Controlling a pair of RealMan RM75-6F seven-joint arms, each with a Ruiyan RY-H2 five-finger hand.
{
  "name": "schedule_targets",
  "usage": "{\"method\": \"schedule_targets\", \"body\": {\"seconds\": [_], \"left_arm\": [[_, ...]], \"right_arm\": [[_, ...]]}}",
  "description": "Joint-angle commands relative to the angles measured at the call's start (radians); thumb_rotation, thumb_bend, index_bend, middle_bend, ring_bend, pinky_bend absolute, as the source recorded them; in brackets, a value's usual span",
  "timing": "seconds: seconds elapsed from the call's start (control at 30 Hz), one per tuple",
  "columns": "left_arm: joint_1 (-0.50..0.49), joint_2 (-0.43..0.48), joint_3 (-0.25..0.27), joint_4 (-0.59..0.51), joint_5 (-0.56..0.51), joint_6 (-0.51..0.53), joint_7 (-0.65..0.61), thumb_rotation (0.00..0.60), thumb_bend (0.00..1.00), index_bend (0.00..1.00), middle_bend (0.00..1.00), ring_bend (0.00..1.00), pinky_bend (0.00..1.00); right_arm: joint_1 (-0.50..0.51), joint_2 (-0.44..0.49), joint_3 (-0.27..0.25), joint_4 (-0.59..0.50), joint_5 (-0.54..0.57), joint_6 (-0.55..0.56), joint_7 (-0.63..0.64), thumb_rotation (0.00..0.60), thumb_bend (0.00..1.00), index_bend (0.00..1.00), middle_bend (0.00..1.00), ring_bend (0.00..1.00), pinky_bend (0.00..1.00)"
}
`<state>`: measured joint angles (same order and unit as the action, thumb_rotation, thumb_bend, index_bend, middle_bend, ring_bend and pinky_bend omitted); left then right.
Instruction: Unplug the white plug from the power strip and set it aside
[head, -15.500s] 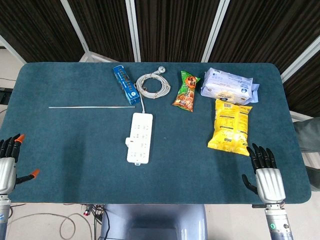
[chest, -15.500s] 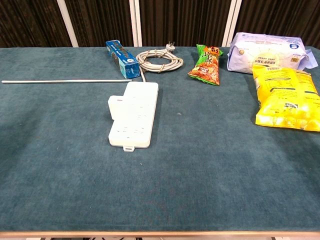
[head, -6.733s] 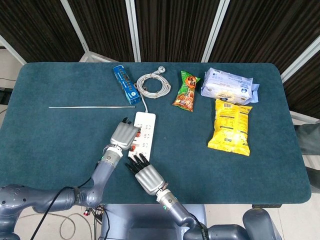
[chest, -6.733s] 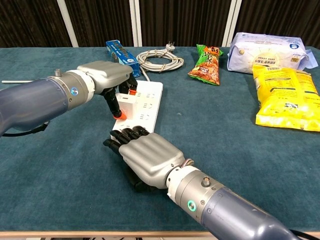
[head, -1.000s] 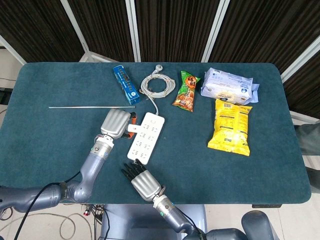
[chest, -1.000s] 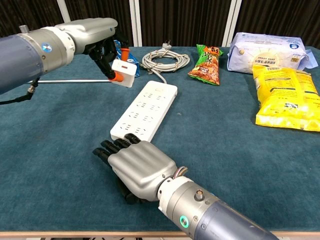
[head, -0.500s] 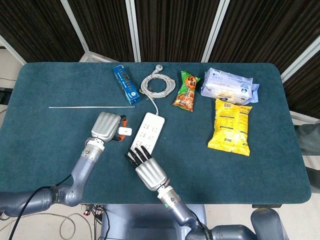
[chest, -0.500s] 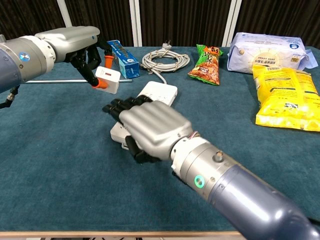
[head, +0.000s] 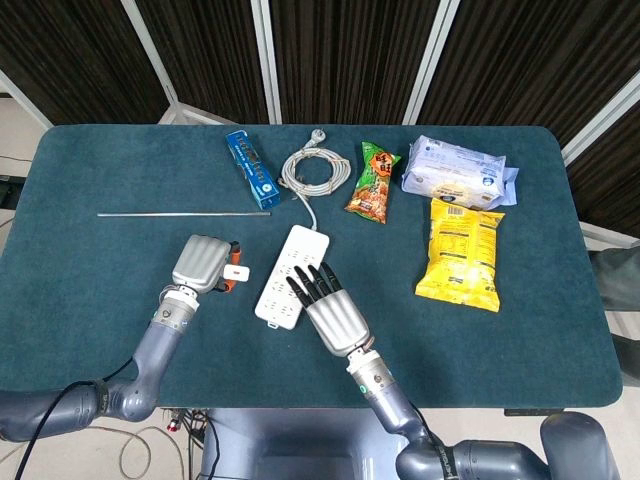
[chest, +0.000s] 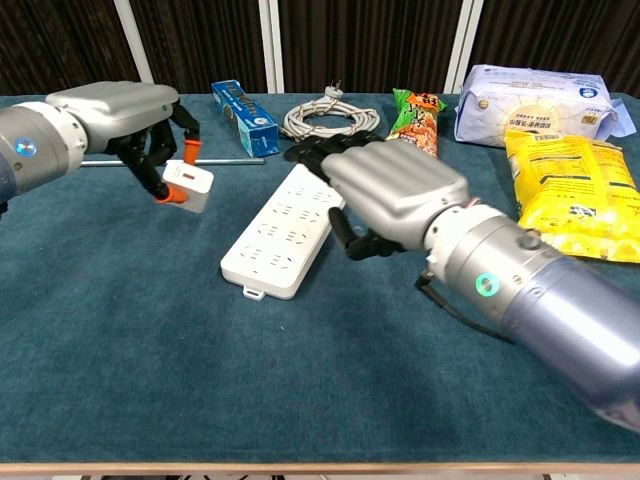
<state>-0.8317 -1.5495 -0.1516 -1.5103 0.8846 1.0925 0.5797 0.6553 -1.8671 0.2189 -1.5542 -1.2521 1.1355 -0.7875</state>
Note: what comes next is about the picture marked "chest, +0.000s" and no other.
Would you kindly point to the white power strip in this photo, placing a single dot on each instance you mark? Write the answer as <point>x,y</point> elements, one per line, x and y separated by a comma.
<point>270,235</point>

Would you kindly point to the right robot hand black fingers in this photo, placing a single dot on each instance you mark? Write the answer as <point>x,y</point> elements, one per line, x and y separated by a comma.
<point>395,190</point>

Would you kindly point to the long blue box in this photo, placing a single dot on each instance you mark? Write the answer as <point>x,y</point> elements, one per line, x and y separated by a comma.
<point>245,117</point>

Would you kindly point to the white tissue pack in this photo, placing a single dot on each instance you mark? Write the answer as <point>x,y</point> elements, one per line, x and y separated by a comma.
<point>525,100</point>

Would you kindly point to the yellow snack bag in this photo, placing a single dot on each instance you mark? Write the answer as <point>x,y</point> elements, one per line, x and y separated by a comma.
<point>570,190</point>

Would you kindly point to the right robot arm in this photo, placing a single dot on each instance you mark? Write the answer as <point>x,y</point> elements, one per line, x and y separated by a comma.
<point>550,310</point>

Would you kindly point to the white charger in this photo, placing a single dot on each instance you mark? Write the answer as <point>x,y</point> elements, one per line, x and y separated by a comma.
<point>197,187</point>

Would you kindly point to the light blue plastic pack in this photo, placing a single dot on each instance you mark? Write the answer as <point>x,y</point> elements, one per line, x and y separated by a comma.
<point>620,120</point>

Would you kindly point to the dark slatted partition panel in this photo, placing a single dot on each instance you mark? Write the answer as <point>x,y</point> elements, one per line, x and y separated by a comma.
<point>200,40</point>
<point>560,35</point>
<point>365,45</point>
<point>55,45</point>

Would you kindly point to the teal table mat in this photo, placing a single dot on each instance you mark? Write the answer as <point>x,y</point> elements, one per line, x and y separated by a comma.
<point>125,325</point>

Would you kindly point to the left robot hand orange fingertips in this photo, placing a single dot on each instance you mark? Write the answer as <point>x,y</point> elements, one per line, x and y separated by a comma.
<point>120,110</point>

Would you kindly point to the green orange snack bag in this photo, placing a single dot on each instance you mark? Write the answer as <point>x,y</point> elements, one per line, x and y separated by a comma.
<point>420,120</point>

